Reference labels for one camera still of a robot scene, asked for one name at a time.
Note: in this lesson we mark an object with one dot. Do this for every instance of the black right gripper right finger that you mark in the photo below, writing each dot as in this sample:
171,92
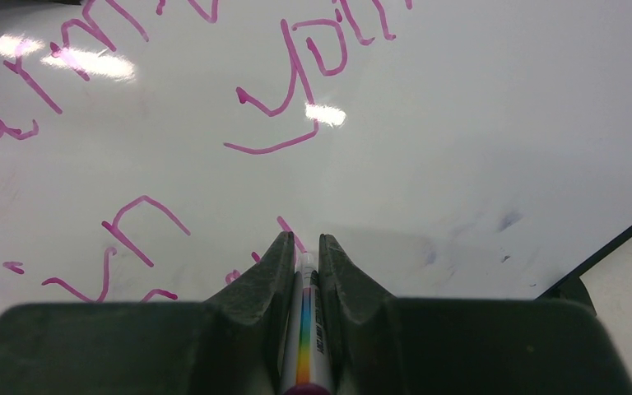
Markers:
383,344

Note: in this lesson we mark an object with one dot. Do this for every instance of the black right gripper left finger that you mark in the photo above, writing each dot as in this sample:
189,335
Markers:
227,344

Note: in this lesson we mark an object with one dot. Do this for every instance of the magenta whiteboard marker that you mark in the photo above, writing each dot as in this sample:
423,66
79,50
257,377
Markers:
306,366

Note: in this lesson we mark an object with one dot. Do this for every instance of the black framed whiteboard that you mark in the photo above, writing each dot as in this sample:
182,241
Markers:
150,150

